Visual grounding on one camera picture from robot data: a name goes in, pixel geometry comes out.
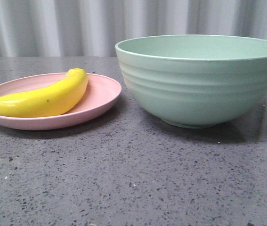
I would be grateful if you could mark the yellow banana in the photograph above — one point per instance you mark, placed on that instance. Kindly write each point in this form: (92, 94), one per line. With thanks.
(52, 100)

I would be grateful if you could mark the pink plate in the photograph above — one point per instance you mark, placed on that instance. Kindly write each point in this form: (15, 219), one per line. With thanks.
(101, 94)

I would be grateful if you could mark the green ribbed bowl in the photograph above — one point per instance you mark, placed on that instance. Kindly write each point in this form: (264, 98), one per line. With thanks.
(195, 81)

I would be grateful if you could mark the white pleated curtain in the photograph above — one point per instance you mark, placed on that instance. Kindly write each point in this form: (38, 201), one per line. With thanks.
(68, 28)

